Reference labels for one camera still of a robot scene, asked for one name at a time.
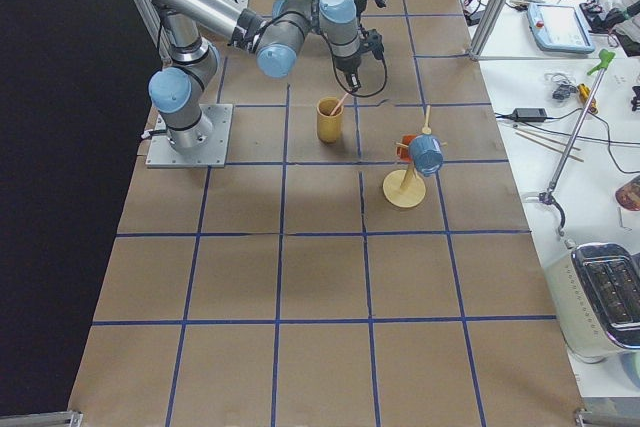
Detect black power adapter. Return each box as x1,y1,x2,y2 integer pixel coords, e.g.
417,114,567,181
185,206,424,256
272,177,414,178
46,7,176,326
512,107,548,123

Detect wooden chopstick on desk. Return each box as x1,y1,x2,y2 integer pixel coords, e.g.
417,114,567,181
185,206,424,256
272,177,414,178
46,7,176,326
515,131,584,163

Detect wooden mug tree stand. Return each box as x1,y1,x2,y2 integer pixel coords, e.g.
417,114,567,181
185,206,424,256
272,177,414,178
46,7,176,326
382,105,439,208

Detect bamboo chopstick holder cup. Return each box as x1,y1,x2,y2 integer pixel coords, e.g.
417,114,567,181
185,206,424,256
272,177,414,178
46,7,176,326
316,97,344,143

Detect blue mug on stand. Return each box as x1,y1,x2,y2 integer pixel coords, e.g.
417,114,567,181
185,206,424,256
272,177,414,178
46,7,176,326
409,134,444,177

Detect blue teach pendant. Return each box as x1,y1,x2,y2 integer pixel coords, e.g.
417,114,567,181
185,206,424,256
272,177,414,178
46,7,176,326
527,3,595,54

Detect aluminium frame post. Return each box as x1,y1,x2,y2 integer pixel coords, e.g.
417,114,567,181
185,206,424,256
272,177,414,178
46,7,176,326
467,0,529,62

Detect silver toaster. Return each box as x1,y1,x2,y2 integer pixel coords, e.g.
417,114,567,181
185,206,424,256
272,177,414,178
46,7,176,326
544,242,639,363

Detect red mug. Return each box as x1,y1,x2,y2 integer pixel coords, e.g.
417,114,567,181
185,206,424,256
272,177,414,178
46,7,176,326
396,134,416,162

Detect green tipped grabber stick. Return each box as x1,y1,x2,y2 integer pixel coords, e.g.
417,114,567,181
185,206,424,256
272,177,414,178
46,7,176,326
537,48,617,203

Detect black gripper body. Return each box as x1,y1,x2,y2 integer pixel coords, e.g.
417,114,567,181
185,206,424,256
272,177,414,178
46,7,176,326
333,54,361,78

